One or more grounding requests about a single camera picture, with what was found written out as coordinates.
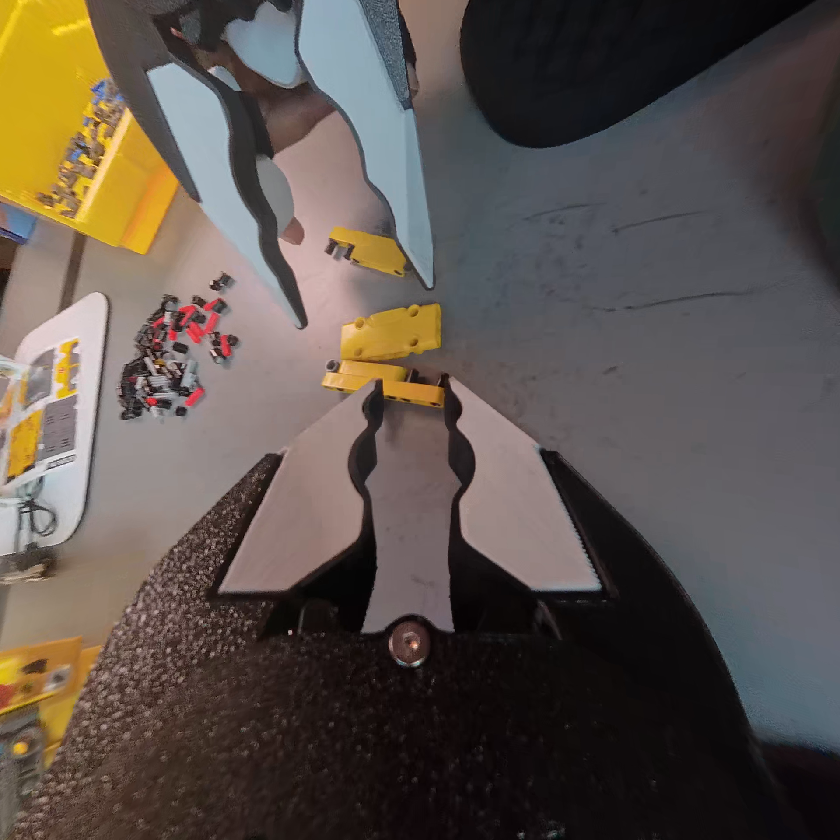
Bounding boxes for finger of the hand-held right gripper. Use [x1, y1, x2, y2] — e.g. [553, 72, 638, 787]
[295, 0, 437, 292]
[146, 60, 309, 330]

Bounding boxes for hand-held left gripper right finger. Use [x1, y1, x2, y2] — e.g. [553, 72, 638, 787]
[440, 374, 603, 632]

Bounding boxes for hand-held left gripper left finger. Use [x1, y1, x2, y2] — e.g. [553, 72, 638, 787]
[217, 379, 388, 632]

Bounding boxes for yellow lego beam assembly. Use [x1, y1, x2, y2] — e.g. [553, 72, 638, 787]
[320, 359, 447, 403]
[323, 226, 416, 278]

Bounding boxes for yellow lego panel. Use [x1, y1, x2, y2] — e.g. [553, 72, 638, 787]
[340, 302, 442, 363]

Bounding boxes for dark lego pieces heap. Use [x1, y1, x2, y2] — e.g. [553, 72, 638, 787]
[36, 79, 126, 221]

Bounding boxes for pile of small lego parts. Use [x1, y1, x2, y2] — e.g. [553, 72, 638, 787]
[117, 271, 238, 421]

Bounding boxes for printed lego leaflet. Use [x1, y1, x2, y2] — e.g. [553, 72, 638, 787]
[0, 338, 83, 487]

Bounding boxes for person's right hand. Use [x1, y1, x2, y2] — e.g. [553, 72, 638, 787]
[252, 85, 340, 245]

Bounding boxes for yellow plastic bin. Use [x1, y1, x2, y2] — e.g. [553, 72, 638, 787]
[0, 0, 181, 256]

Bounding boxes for blue plastic bin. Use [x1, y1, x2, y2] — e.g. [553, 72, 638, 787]
[0, 200, 37, 245]

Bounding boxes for black padded wrist rest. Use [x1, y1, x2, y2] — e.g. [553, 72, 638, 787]
[459, 0, 818, 149]

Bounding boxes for white board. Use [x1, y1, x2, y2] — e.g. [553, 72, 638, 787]
[0, 292, 109, 557]

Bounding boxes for person's green hoodie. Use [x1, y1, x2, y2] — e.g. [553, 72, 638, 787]
[804, 112, 840, 277]

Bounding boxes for black cable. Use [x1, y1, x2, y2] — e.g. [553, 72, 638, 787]
[0, 476, 60, 584]

